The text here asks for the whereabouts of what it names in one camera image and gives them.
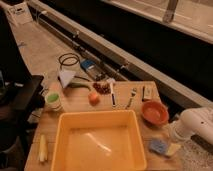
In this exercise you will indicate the silver fork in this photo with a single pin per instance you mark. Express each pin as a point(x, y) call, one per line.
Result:
point(133, 93)

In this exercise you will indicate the blue electronic box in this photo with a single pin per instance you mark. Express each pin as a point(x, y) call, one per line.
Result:
point(92, 70)

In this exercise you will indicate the small wooden block toy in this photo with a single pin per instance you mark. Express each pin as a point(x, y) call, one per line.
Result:
point(147, 93)

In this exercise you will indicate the yellow plastic tray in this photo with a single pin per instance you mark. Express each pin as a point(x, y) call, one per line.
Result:
point(99, 141)

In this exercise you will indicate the orange bowl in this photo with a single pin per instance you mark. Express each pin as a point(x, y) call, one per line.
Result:
point(155, 112)

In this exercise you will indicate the green cucumber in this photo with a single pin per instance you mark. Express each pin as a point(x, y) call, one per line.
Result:
point(79, 85)

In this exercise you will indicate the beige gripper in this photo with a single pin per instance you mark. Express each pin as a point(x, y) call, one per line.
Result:
point(172, 149)

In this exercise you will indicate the orange fruit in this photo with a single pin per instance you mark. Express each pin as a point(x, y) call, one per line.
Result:
point(93, 98)

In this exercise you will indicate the cup with green lid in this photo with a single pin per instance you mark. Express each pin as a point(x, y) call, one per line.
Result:
point(52, 100)

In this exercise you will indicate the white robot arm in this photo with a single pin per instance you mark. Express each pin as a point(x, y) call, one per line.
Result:
point(191, 122)

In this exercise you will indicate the yellow corn cob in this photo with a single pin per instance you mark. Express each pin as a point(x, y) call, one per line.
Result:
point(43, 151)

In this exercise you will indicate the white paper sign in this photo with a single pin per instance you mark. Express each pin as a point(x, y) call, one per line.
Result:
point(19, 14)

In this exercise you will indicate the metal floor rail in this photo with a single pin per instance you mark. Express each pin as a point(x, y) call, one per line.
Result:
point(180, 64)

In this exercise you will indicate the white handled knife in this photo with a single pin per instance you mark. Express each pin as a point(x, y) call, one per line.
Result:
point(112, 95)

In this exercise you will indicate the bunch of red grapes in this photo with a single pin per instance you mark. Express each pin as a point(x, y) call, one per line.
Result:
point(102, 88)

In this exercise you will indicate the blue sponge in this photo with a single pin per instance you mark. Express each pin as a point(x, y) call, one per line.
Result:
point(158, 146)

